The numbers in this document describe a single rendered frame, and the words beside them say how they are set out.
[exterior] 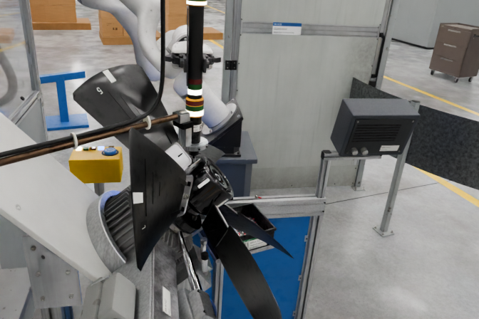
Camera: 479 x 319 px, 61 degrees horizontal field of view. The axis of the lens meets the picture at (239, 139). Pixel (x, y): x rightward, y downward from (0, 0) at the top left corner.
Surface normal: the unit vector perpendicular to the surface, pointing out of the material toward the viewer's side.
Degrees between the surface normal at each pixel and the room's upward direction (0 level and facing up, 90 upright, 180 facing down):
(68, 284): 90
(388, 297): 0
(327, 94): 90
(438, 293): 0
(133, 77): 43
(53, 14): 90
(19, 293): 0
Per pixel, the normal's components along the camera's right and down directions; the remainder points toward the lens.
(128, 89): 0.64, -0.43
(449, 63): -0.90, 0.12
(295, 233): 0.18, 0.41
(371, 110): 0.11, -0.77
